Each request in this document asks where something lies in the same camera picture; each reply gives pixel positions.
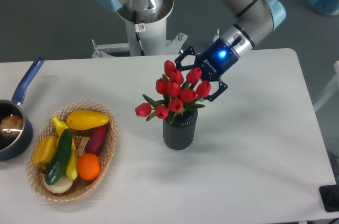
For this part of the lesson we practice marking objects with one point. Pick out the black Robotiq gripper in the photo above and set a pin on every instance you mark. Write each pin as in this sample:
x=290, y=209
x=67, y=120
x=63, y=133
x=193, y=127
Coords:
x=213, y=62

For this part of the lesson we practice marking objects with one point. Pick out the red tulip bouquet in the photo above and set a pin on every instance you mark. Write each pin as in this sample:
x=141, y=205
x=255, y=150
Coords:
x=180, y=94

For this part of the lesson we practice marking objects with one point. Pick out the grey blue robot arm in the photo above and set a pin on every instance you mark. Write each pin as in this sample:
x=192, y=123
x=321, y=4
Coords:
x=255, y=19

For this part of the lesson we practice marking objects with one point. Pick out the dark grey ribbed vase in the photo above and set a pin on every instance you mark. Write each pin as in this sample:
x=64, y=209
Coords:
x=179, y=134

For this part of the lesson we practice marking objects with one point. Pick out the purple sweet potato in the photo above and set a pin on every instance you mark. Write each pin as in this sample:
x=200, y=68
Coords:
x=96, y=141

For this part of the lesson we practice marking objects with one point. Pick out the yellow mango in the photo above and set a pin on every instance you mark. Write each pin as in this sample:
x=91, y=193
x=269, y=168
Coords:
x=86, y=119

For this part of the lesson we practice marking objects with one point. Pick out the orange fruit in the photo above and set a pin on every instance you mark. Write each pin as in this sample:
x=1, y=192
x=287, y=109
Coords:
x=89, y=166

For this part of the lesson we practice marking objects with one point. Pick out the yellow squash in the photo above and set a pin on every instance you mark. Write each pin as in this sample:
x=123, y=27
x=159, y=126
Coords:
x=71, y=170

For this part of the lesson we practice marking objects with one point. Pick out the woven wicker basket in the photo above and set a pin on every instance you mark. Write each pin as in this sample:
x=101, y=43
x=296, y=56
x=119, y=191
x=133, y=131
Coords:
x=80, y=187

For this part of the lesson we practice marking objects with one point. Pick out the black device at edge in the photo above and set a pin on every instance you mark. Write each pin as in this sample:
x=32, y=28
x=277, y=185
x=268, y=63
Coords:
x=329, y=196

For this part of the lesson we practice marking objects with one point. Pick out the yellow bell pepper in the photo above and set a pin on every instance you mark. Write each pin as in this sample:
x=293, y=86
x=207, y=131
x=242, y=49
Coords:
x=45, y=152

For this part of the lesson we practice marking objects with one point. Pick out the green cucumber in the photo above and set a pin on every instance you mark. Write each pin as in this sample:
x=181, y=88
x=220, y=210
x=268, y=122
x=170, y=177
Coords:
x=56, y=168

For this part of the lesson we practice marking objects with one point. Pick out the white onion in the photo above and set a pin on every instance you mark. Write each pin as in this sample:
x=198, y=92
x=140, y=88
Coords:
x=61, y=186

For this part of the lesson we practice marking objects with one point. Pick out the blue saucepan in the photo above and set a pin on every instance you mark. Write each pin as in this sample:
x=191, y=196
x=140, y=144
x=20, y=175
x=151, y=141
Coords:
x=16, y=129

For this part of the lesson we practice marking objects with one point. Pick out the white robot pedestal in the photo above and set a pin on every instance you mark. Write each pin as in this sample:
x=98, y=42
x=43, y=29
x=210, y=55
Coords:
x=146, y=27

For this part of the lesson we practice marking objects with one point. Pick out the white frame at right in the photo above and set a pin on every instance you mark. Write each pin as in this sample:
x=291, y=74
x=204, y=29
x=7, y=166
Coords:
x=328, y=91

